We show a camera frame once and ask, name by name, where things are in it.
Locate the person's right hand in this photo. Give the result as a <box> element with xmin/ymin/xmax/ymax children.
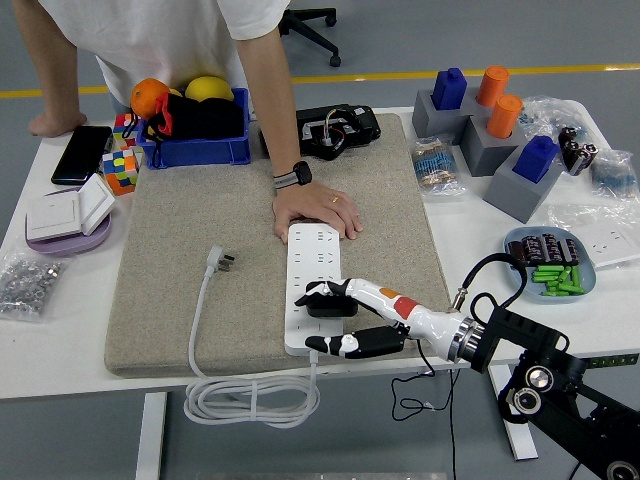
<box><xmin>28</xmin><ymin>110</ymin><xmax>88</xmax><ymax>139</ymax></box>

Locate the person's left hand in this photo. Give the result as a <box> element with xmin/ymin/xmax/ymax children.
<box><xmin>271</xmin><ymin>180</ymin><xmax>364</xmax><ymax>245</ymax></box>

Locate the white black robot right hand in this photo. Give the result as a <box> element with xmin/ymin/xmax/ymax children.
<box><xmin>294</xmin><ymin>277</ymin><xmax>464</xmax><ymax>360</ymax></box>

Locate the white power strip with cord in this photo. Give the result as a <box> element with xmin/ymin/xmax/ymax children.
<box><xmin>183</xmin><ymin>222</ymin><xmax>345</xmax><ymax>429</ymax></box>

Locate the black plug with cord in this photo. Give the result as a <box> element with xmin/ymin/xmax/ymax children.
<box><xmin>305</xmin><ymin>282</ymin><xmax>459</xmax><ymax>480</ymax></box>

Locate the black wristwatch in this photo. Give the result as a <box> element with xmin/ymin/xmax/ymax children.
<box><xmin>272</xmin><ymin>159</ymin><xmax>314</xmax><ymax>191</ymax></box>

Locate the black smartphone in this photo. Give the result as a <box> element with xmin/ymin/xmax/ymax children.
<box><xmin>50</xmin><ymin>125</ymin><xmax>114</xmax><ymax>186</ymax></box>

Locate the small colourful puzzle cube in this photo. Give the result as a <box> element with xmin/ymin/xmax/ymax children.
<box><xmin>112</xmin><ymin>113</ymin><xmax>143</xmax><ymax>151</ymax></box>

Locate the large colourful puzzle cube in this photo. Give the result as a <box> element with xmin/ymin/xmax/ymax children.
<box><xmin>102</xmin><ymin>148</ymin><xmax>140</xmax><ymax>196</ymax></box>

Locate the black open electronic device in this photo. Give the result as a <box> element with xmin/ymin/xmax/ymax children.
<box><xmin>258</xmin><ymin>104</ymin><xmax>383</xmax><ymax>161</ymax></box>

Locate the orange fruit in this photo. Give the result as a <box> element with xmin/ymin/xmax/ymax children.
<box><xmin>129</xmin><ymin>78</ymin><xmax>172</xmax><ymax>120</ymax></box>

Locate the grey-brown mat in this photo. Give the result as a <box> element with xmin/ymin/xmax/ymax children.
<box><xmin>103</xmin><ymin>112</ymin><xmax>460</xmax><ymax>379</ymax></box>

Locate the black capacitor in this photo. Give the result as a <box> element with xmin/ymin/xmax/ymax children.
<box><xmin>559</xmin><ymin>238</ymin><xmax>581</xmax><ymax>267</ymax></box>
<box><xmin>522</xmin><ymin>235</ymin><xmax>545</xmax><ymax>266</ymax></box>
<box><xmin>507</xmin><ymin>240</ymin><xmax>529</xmax><ymax>269</ymax></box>
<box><xmin>542</xmin><ymin>233</ymin><xmax>564</xmax><ymax>264</ymax></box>

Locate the purple tray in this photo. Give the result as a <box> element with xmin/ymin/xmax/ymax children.
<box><xmin>24</xmin><ymin>187</ymin><xmax>114</xmax><ymax>259</ymax></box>

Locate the blue plastic bin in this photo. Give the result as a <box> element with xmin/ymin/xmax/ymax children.
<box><xmin>135</xmin><ymin>87</ymin><xmax>253</xmax><ymax>169</ymax></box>

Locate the person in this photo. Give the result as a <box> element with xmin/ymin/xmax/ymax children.
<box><xmin>37</xmin><ymin>0</ymin><xmax>291</xmax><ymax>114</ymax></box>

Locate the grey block holder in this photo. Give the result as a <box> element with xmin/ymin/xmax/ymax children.
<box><xmin>412</xmin><ymin>88</ymin><xmax>484</xmax><ymax>139</ymax></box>
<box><xmin>459</xmin><ymin>112</ymin><xmax>526</xmax><ymax>178</ymax></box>
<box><xmin>483</xmin><ymin>147</ymin><xmax>565</xmax><ymax>225</ymax></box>

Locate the white table leg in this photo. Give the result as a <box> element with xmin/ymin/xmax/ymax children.
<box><xmin>487</xmin><ymin>364</ymin><xmax>540</xmax><ymax>461</ymax></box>
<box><xmin>135</xmin><ymin>391</ymin><xmax>169</xmax><ymax>480</ymax></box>

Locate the yellow lemon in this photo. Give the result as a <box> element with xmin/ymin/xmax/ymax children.
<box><xmin>184</xmin><ymin>75</ymin><xmax>235</xmax><ymax>103</ymax></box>

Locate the light blue plate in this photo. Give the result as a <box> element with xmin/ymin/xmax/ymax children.
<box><xmin>502</xmin><ymin>226</ymin><xmax>599</xmax><ymax>305</ymax></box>

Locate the bag of metal nuts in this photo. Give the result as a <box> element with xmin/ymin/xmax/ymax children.
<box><xmin>0</xmin><ymin>249</ymin><xmax>66</xmax><ymax>323</ymax></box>

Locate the blue square peg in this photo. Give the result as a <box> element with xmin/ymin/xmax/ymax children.
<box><xmin>512</xmin><ymin>135</ymin><xmax>561</xmax><ymax>185</ymax></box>
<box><xmin>431</xmin><ymin>67</ymin><xmax>469</xmax><ymax>112</ymax></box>

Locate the black desk control panel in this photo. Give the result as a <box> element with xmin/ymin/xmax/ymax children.
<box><xmin>587</xmin><ymin>353</ymin><xmax>640</xmax><ymax>370</ymax></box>

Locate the orange cylinder peg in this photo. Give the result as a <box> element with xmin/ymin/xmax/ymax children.
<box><xmin>476</xmin><ymin>65</ymin><xmax>511</xmax><ymax>108</ymax></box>
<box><xmin>486</xmin><ymin>94</ymin><xmax>525</xmax><ymax>139</ymax></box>

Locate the bag of black batteries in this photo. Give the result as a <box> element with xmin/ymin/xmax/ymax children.
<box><xmin>558</xmin><ymin>126</ymin><xmax>600</xmax><ymax>177</ymax></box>

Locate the bag of blue resistors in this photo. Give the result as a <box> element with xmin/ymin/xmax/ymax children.
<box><xmin>589</xmin><ymin>148</ymin><xmax>640</xmax><ymax>201</ymax></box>

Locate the clear plastic bag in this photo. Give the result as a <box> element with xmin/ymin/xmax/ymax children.
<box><xmin>517</xmin><ymin>96</ymin><xmax>589</xmax><ymax>146</ymax></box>

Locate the tilted white wall switch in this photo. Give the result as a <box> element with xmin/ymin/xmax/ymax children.
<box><xmin>78</xmin><ymin>173</ymin><xmax>118</xmax><ymax>236</ymax></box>

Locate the flat white wall switch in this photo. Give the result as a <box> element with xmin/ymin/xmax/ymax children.
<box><xmin>25</xmin><ymin>192</ymin><xmax>84</xmax><ymax>243</ymax></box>

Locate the black drawstring pouch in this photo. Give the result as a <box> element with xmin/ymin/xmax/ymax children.
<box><xmin>122</xmin><ymin>92</ymin><xmax>246</xmax><ymax>169</ymax></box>

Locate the bagged white wall socket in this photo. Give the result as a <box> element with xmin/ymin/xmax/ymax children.
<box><xmin>548</xmin><ymin>202</ymin><xmax>640</xmax><ymax>270</ymax></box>

